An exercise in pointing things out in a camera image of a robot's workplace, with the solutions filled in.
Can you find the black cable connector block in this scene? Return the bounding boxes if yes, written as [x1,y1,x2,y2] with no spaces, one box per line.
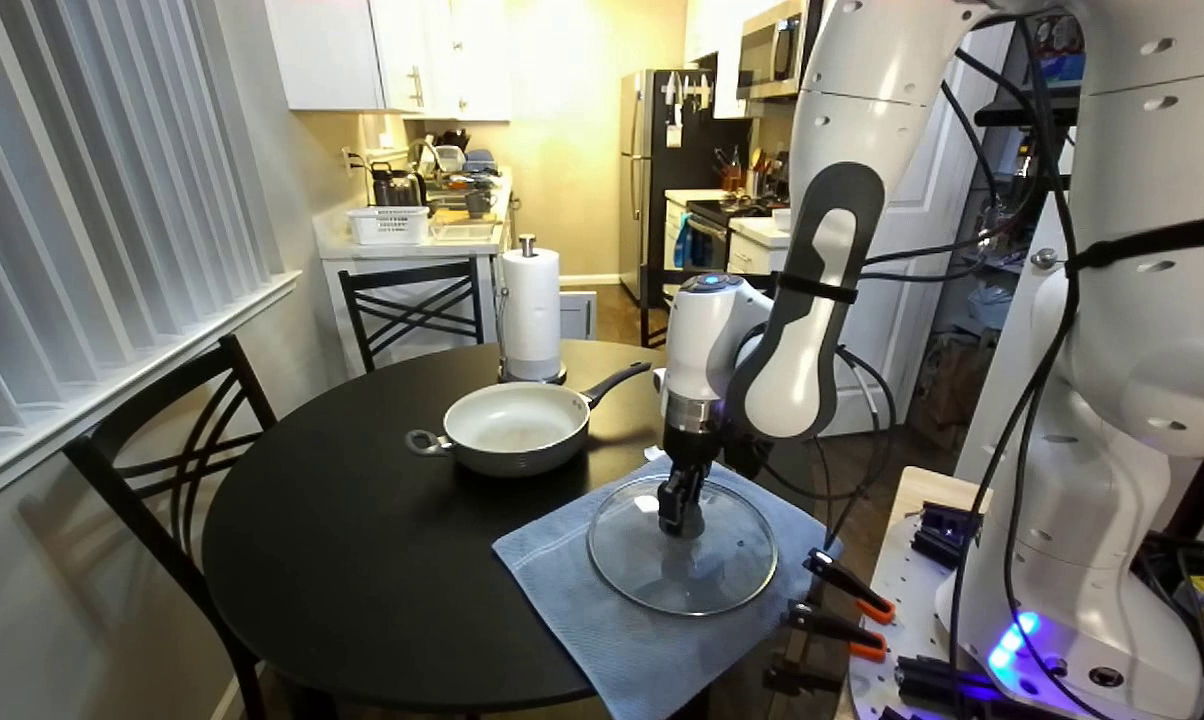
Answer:
[912,499,989,571]

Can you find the white vertical window blinds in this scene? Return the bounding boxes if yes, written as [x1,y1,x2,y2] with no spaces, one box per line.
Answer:
[0,0,292,452]

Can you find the blue towel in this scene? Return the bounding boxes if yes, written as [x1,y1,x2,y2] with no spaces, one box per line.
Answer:
[489,443,831,720]

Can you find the white paper towel roll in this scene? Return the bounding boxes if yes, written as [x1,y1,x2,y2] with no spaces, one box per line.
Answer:
[495,246,567,378]

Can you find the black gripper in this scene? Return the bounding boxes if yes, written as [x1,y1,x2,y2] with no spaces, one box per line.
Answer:
[653,397,729,542]

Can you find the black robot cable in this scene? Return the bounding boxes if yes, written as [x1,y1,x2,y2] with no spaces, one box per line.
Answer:
[758,11,1204,673]

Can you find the white kitchen counter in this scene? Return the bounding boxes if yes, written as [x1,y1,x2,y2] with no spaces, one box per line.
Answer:
[312,198,514,378]

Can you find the laptop with lit screen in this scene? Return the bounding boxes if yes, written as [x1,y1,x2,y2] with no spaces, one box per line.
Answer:
[1023,11,1092,91]

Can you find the gray frying pan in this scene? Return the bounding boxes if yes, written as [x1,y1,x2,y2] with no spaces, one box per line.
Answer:
[399,358,662,482]

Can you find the black coffee maker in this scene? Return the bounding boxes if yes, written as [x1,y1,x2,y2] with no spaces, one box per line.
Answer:
[369,158,423,214]

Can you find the white panel door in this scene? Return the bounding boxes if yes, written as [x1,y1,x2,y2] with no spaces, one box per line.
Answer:
[826,132,1017,441]

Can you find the white kitchen cabinets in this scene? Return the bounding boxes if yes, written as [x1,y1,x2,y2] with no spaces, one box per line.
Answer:
[260,0,517,127]

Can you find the gray glass pan lid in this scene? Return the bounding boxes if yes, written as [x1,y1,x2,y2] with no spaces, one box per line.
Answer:
[583,473,779,619]

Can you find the white plastic container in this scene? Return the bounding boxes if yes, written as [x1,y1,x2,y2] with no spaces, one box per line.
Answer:
[347,199,433,252]

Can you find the white wall vent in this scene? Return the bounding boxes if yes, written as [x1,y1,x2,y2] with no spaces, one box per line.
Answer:
[555,290,600,345]

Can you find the steel microwave oven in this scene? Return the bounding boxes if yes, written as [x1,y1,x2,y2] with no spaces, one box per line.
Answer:
[736,0,817,107]

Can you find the metal paper towel holder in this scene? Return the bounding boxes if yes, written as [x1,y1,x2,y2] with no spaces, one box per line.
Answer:
[495,233,571,387]

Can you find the black orange spring clamp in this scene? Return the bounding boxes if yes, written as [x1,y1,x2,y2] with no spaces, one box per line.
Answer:
[806,548,901,627]
[786,602,891,667]

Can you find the black metal chair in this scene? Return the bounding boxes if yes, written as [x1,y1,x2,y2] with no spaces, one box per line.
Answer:
[635,265,672,351]
[60,332,284,720]
[335,257,489,378]

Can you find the robot mounting platform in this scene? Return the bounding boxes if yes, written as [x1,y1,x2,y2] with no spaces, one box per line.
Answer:
[838,459,1204,720]

